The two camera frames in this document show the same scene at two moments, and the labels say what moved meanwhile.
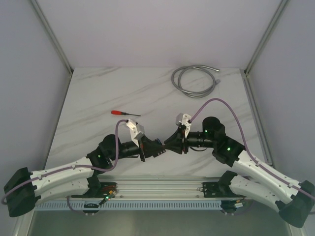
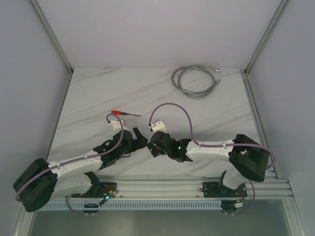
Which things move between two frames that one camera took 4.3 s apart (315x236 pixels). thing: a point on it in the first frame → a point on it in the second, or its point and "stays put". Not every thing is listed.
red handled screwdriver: (119, 112) stays put
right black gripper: (177, 142) → (168, 134)
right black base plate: (218, 189) stays put
